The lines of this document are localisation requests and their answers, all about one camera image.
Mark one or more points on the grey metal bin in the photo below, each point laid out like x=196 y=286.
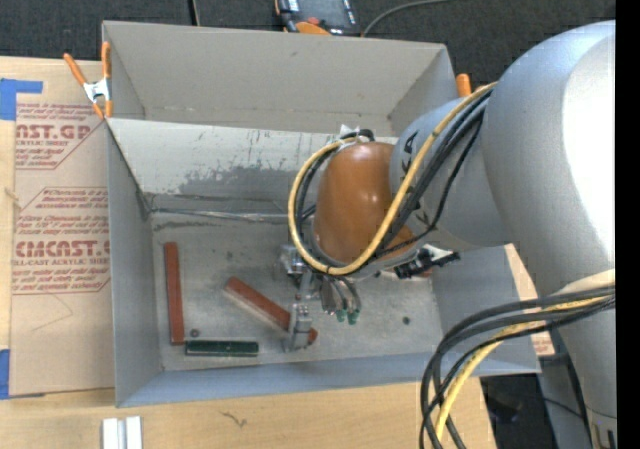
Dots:
x=240 y=257

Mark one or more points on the red-brown flat block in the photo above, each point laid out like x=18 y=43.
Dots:
x=174 y=294
x=255 y=302

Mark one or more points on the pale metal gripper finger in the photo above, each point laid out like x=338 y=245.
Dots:
x=302 y=315
x=296 y=343

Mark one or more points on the brown cardboard board red print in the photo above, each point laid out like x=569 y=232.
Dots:
x=60 y=287

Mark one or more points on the dark green flat block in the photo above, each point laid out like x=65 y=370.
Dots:
x=222 y=348

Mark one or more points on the black cylinder on white bracket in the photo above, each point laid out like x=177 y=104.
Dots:
x=425 y=261

